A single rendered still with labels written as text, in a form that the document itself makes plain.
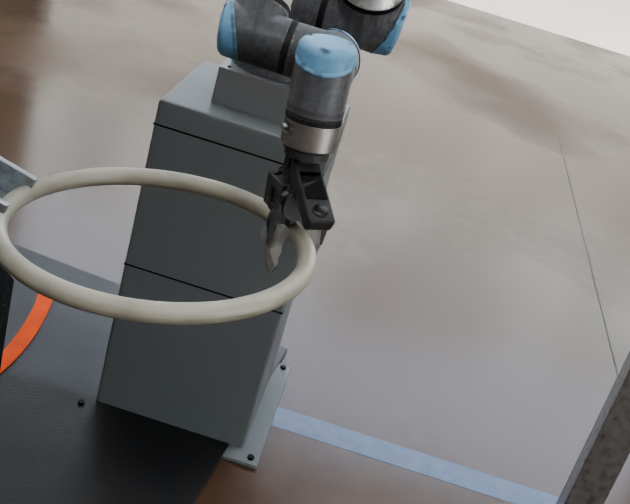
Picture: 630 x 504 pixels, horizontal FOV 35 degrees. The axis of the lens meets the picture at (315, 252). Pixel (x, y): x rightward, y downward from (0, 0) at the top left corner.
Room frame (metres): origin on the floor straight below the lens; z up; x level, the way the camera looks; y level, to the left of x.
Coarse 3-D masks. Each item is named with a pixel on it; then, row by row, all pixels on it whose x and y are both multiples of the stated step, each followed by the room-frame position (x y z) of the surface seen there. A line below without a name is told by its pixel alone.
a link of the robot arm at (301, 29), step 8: (304, 24) 1.59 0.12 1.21; (296, 32) 1.56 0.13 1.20; (304, 32) 1.57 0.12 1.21; (312, 32) 1.57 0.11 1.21; (320, 32) 1.58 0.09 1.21; (328, 32) 1.59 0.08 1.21; (336, 32) 1.61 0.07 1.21; (344, 32) 1.62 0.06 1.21; (296, 40) 1.55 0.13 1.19; (352, 40) 1.61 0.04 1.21; (288, 56) 1.55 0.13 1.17; (360, 56) 1.60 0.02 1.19; (288, 64) 1.55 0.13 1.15; (288, 72) 1.56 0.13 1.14
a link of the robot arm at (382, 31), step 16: (336, 0) 2.20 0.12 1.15; (352, 0) 2.16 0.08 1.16; (368, 0) 2.16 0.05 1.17; (384, 0) 2.17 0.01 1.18; (400, 0) 2.20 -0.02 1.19; (336, 16) 2.20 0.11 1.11; (352, 16) 2.18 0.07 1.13; (368, 16) 2.17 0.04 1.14; (384, 16) 2.18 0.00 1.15; (400, 16) 2.20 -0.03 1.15; (352, 32) 2.20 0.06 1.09; (368, 32) 2.19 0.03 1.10; (384, 32) 2.19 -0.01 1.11; (368, 48) 2.22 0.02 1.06; (384, 48) 2.21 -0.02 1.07
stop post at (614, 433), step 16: (624, 368) 1.94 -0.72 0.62; (624, 384) 1.89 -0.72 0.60; (608, 400) 1.94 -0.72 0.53; (624, 400) 1.89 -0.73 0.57; (608, 416) 1.89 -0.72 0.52; (624, 416) 1.88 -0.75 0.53; (592, 432) 1.94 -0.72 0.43; (608, 432) 1.89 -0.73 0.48; (624, 432) 1.88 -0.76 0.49; (592, 448) 1.89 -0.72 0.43; (608, 448) 1.88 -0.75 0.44; (624, 448) 1.88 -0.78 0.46; (576, 464) 1.95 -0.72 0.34; (592, 464) 1.89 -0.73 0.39; (608, 464) 1.88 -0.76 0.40; (576, 480) 1.89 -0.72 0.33; (592, 480) 1.88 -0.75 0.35; (608, 480) 1.88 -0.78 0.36; (560, 496) 1.95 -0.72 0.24; (576, 496) 1.89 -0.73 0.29; (592, 496) 1.88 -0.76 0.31
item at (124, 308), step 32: (32, 192) 1.37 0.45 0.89; (192, 192) 1.55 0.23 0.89; (224, 192) 1.54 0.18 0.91; (0, 224) 1.23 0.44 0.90; (288, 224) 1.45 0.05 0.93; (0, 256) 1.15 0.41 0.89; (32, 288) 1.11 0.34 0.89; (64, 288) 1.10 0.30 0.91; (288, 288) 1.23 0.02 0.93; (128, 320) 1.09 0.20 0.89; (160, 320) 1.09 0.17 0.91; (192, 320) 1.11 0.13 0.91; (224, 320) 1.13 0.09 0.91
